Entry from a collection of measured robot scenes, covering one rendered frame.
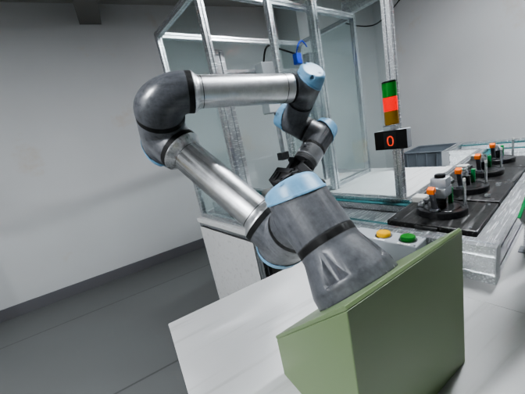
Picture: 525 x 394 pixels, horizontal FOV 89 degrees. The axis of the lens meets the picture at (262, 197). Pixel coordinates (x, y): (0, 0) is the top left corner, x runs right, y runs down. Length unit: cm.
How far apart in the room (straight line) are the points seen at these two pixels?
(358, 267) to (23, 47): 360
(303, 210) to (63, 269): 342
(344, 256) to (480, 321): 40
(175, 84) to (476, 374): 79
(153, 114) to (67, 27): 311
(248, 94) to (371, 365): 59
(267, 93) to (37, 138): 306
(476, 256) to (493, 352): 25
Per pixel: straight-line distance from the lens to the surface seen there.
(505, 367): 69
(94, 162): 349
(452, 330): 59
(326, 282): 45
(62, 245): 365
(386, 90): 114
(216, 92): 68
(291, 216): 47
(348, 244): 45
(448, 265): 51
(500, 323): 78
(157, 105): 66
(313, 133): 84
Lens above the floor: 133
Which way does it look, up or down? 13 degrees down
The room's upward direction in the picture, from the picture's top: 12 degrees counter-clockwise
